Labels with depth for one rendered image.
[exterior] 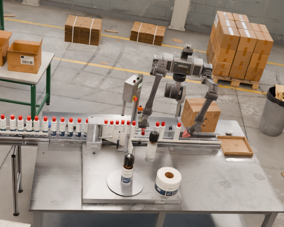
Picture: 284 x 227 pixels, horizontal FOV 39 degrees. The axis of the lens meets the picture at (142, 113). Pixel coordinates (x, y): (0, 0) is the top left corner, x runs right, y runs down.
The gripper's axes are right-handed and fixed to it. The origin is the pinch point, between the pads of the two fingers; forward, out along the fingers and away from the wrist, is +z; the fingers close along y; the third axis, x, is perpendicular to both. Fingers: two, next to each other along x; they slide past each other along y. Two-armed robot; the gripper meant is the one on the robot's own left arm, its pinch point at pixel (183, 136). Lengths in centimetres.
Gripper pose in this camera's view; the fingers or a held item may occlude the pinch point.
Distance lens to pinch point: 393.9
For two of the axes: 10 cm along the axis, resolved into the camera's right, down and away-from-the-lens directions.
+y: 1.2, 5.6, -8.2
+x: 6.7, 5.7, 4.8
